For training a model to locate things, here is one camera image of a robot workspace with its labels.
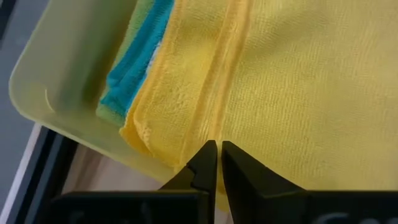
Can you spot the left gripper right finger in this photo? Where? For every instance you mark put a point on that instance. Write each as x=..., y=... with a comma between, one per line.
x=248, y=186

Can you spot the green microfiber towel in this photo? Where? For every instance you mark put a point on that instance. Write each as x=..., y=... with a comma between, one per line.
x=109, y=113

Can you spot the teal microfiber towel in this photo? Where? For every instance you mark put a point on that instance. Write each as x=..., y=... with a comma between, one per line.
x=133, y=71

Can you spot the black aluminium table frame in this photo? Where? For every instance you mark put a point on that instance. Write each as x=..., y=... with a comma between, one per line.
x=43, y=174

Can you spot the yellow translucent plastic bin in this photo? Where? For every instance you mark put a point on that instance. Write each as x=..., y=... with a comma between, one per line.
x=62, y=62

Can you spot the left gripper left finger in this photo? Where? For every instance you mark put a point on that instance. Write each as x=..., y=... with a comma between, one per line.
x=199, y=174

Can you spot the yellow microfiber towel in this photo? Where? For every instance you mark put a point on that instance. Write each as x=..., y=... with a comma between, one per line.
x=295, y=93

